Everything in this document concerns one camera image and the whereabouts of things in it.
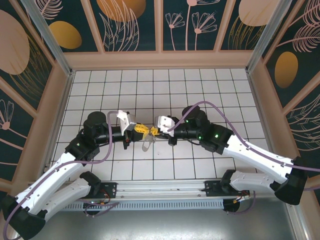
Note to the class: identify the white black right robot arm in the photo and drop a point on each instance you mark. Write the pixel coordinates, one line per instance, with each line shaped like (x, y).
(262, 155)

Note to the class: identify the aluminium frame post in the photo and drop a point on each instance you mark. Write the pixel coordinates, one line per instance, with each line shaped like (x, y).
(267, 37)
(53, 42)

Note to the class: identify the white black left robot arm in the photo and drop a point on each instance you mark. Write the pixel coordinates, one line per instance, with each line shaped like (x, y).
(50, 185)

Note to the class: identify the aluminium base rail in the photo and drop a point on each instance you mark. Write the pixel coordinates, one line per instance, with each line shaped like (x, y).
(162, 186)

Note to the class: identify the aluminium table side rail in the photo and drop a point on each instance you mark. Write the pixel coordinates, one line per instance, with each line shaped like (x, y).
(58, 125)
(263, 125)

